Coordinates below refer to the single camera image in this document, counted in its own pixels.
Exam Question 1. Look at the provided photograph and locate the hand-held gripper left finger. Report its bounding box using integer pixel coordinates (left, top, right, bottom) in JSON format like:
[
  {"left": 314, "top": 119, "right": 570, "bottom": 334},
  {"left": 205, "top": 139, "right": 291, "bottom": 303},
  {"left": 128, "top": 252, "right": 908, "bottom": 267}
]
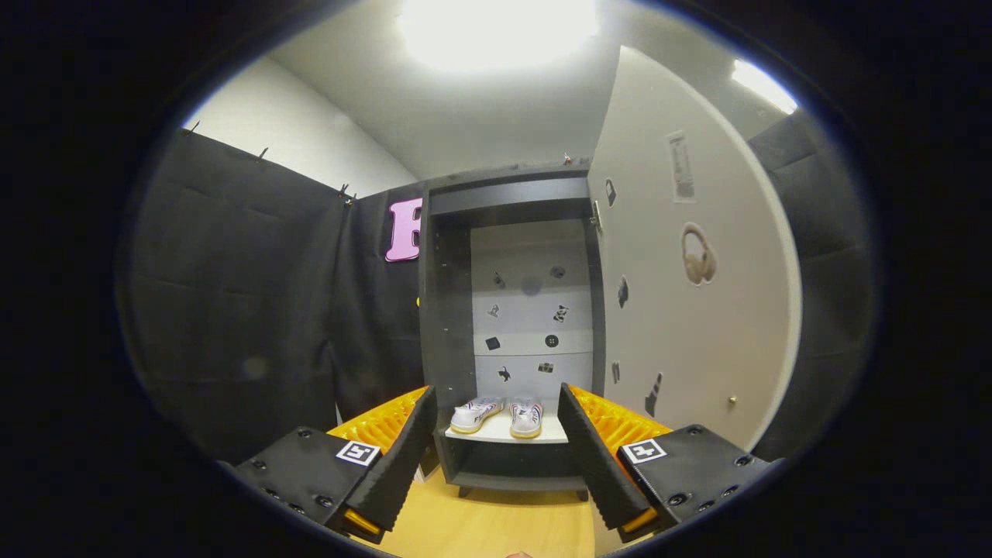
[{"left": 232, "top": 385, "right": 439, "bottom": 545}]

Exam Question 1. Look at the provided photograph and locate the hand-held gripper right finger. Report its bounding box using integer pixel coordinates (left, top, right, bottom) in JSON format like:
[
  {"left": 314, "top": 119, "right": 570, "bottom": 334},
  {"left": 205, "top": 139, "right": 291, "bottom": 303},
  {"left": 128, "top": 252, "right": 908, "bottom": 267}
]
[{"left": 556, "top": 382, "right": 785, "bottom": 543}]

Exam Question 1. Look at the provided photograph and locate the white canvas shoe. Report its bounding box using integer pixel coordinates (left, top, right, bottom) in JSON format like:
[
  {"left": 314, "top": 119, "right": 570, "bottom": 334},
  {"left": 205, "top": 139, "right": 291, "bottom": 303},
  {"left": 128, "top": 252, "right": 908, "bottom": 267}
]
[
  {"left": 509, "top": 398, "right": 545, "bottom": 439},
  {"left": 449, "top": 397, "right": 505, "bottom": 435}
]

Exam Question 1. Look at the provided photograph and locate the beige shoe cabinet door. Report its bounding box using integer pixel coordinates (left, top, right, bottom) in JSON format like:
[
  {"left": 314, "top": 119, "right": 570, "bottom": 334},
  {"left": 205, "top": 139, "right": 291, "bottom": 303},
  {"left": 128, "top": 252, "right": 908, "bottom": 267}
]
[{"left": 587, "top": 45, "right": 803, "bottom": 454}]

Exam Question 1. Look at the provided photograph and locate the black backdrop cloth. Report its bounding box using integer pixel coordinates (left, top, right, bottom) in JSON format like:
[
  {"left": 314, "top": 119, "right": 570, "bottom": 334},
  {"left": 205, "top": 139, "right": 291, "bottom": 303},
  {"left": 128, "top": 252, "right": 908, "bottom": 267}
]
[{"left": 116, "top": 108, "right": 880, "bottom": 466}]

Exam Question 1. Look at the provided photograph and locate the small ceiling light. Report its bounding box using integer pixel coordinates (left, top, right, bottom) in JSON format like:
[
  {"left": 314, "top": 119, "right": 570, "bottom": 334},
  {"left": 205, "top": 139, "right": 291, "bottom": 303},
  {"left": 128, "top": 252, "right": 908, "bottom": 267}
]
[{"left": 731, "top": 60, "right": 799, "bottom": 115}]

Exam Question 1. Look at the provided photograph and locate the large ceiling light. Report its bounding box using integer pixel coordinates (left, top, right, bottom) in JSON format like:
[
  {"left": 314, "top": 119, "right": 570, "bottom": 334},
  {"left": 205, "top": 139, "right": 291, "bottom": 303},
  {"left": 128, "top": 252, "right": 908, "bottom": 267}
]
[{"left": 399, "top": 0, "right": 599, "bottom": 71}]

